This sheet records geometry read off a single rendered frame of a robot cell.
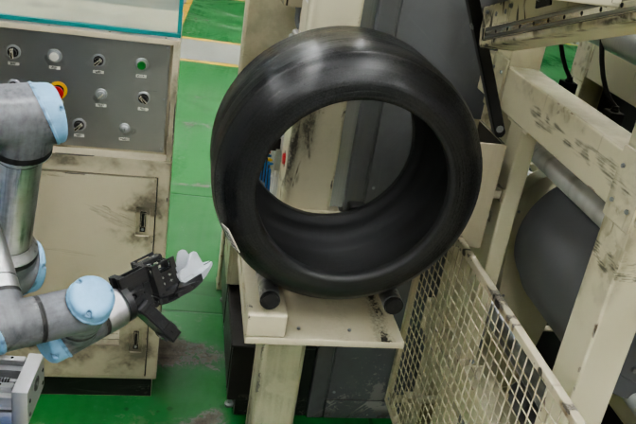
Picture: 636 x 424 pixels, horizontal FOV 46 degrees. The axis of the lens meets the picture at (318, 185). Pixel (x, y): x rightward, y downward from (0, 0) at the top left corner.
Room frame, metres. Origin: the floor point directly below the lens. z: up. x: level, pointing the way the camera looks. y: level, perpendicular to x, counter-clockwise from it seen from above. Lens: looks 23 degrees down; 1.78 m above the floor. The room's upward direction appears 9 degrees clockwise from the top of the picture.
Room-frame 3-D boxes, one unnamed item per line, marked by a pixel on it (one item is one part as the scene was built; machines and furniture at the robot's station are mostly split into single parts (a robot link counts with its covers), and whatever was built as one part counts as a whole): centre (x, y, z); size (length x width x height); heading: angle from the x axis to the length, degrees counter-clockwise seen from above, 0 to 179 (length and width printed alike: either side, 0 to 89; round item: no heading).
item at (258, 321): (1.55, 0.10, 0.84); 0.36 x 0.09 x 0.06; 12
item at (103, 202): (2.17, 0.76, 0.63); 0.56 x 0.41 x 1.27; 102
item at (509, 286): (2.14, -0.76, 0.61); 0.33 x 0.06 x 0.86; 102
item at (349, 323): (1.57, -0.04, 0.80); 0.37 x 0.36 x 0.02; 102
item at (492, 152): (1.87, -0.36, 1.05); 0.20 x 0.15 x 0.30; 12
